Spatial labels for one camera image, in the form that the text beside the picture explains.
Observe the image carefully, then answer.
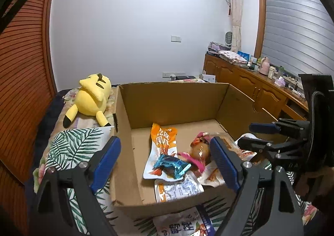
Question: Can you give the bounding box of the wooden sideboard cabinet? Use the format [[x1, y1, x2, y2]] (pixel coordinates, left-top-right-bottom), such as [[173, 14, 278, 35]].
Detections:
[[203, 54, 309, 120]]

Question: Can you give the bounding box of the brown cardboard box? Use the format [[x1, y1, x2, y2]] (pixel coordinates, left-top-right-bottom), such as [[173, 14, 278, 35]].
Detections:
[[110, 82, 278, 218]]

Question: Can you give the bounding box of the blue white duck gizzard bag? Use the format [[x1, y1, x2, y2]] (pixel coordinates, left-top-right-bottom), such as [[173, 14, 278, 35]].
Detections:
[[153, 206, 215, 236]]

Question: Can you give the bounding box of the cream tied curtain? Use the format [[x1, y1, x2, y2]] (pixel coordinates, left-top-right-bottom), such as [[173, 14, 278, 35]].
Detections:
[[230, 0, 243, 53]]

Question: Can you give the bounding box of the teal foil candy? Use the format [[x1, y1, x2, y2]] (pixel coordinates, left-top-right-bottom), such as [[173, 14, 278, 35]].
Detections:
[[150, 154, 191, 180]]

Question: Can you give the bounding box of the person's right hand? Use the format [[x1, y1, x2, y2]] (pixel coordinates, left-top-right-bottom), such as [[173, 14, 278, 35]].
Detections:
[[294, 167, 333, 202]]

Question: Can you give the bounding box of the orange chicken feet snack bag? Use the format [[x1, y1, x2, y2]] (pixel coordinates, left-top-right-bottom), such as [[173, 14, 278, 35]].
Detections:
[[143, 123, 177, 182]]

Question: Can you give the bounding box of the white paper bag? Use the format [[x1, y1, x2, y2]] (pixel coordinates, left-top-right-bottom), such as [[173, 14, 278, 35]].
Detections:
[[201, 74, 216, 83]]

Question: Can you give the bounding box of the wooden louvered wardrobe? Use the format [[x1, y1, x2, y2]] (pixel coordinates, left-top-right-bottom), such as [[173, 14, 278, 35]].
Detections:
[[1, 0, 56, 235]]

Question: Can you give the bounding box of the white label snack packet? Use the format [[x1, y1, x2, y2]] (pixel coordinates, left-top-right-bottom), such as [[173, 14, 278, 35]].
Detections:
[[154, 171, 204, 203]]

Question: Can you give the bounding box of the pink tissue box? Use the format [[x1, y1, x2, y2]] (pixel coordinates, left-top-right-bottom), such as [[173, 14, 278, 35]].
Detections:
[[274, 76, 286, 88]]

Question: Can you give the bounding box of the small white fan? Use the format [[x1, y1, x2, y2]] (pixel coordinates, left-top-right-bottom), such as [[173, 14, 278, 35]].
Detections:
[[225, 31, 233, 49]]

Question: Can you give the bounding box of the folded floral cloth stack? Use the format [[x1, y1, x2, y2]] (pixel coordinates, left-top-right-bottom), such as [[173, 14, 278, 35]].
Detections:
[[219, 50, 248, 65]]

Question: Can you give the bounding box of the grey window blind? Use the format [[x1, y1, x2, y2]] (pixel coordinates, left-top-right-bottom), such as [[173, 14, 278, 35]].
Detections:
[[261, 0, 333, 75]]

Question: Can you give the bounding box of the pink squid snack bag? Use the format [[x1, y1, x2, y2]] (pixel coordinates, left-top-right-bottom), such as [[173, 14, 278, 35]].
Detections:
[[177, 132, 211, 174]]

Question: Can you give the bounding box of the white wall switch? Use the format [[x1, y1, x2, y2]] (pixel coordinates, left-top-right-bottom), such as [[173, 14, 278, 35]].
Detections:
[[170, 36, 182, 43]]

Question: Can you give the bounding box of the pink kettle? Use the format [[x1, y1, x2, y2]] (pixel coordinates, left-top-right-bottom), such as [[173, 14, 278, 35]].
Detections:
[[259, 56, 270, 76]]

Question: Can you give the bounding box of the white chicken feet snack bag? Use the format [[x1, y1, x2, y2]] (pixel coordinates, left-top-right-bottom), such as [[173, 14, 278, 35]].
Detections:
[[197, 132, 259, 187]]

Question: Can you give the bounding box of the white power strip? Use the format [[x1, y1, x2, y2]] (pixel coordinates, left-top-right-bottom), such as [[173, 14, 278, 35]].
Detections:
[[162, 72, 186, 78]]

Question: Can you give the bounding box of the yellow pikachu plush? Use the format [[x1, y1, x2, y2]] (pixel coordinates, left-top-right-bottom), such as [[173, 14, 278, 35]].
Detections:
[[63, 73, 111, 129]]

